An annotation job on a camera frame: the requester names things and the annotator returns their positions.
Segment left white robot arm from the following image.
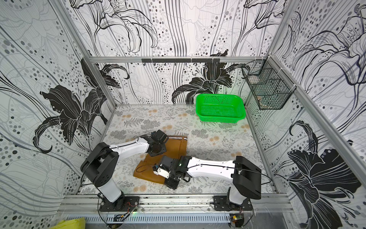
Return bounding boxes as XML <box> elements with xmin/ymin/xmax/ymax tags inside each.
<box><xmin>80</xmin><ymin>130</ymin><xmax>169</xmax><ymax>203</ymax></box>

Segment black wire basket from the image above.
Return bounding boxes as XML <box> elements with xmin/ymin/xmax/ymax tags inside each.
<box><xmin>241</xmin><ymin>59</ymin><xmax>293</xmax><ymax>110</ymax></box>

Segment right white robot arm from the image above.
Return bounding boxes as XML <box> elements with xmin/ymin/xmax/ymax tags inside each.
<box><xmin>152</xmin><ymin>156</ymin><xmax>262</xmax><ymax>206</ymax></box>

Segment brown long pants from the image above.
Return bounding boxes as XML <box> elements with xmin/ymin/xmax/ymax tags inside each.
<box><xmin>132</xmin><ymin>135</ymin><xmax>188</xmax><ymax>185</ymax></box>

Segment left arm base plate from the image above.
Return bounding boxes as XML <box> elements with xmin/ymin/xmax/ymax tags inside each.
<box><xmin>99</xmin><ymin>196</ymin><xmax>140</xmax><ymax>212</ymax></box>

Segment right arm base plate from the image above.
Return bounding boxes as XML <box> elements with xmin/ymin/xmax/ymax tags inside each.
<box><xmin>213</xmin><ymin>195</ymin><xmax>253</xmax><ymax>211</ymax></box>

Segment slotted cable duct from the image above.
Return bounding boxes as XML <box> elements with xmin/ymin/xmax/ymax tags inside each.
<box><xmin>66</xmin><ymin>213</ymin><xmax>230</xmax><ymax>224</ymax></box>

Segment green plastic basket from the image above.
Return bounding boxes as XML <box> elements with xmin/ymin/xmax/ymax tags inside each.
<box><xmin>195</xmin><ymin>94</ymin><xmax>246</xmax><ymax>123</ymax></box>

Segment aluminium front rail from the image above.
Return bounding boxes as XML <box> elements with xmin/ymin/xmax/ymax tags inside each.
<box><xmin>58</xmin><ymin>193</ymin><xmax>294</xmax><ymax>214</ymax></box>

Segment yellow object at bottom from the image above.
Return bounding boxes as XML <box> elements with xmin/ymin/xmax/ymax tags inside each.
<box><xmin>51</xmin><ymin>218</ymin><xmax>86</xmax><ymax>229</ymax></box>

